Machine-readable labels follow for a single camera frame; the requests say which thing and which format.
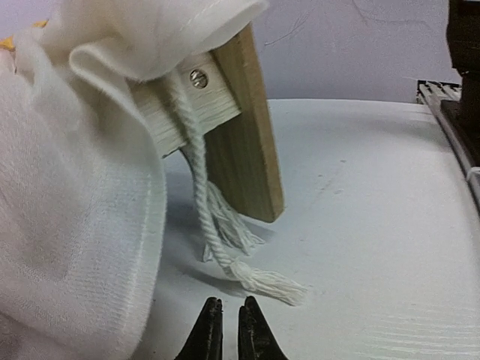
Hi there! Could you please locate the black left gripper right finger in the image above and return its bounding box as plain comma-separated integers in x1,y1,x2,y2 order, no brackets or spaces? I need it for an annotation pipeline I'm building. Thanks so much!
238,296,288,360

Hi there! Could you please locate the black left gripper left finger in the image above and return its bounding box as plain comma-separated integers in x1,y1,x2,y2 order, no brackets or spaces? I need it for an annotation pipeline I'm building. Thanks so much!
178,297,224,360

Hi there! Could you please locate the white cotton tie rope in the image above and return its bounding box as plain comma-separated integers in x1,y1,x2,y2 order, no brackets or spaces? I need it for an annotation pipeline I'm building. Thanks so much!
168,91,308,307

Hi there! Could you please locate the duck print bed cushion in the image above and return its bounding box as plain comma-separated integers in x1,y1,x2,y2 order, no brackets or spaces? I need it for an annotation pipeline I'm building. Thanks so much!
1,1,267,359

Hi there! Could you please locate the wooden pet bed frame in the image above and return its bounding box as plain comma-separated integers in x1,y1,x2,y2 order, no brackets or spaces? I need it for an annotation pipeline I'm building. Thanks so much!
129,25,285,224

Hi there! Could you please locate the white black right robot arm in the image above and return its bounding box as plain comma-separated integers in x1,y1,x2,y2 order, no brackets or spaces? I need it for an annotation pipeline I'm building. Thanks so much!
441,0,479,167

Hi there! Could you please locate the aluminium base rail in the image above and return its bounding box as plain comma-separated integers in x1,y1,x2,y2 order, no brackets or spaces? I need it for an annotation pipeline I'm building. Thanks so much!
416,79,479,209

